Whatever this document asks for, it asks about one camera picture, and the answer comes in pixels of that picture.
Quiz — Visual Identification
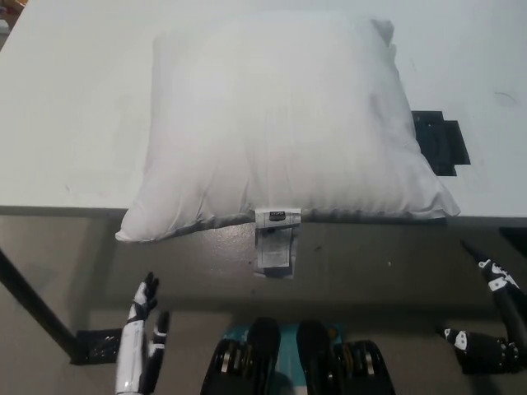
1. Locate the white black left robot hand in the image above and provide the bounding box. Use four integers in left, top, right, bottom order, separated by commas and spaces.
116, 271, 170, 395

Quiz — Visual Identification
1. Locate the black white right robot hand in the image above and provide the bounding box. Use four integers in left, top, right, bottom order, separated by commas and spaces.
436, 239, 527, 375

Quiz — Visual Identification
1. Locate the white pillow with label tag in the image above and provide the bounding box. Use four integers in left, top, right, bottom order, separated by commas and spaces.
114, 14, 461, 281

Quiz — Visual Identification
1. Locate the black metal table leg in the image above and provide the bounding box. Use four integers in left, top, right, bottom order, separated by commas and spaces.
0, 249, 79, 359

